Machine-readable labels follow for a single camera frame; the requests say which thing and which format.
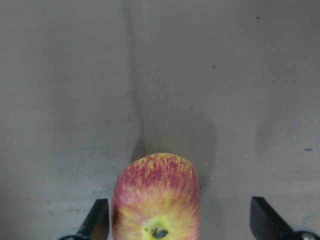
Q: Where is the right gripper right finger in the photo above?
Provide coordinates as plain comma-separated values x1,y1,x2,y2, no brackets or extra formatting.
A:
249,196,296,240

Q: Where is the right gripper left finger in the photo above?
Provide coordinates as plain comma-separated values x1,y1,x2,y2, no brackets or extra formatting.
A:
74,198,110,240

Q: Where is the red yellow apple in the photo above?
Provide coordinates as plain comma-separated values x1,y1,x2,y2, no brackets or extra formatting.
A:
110,152,200,240

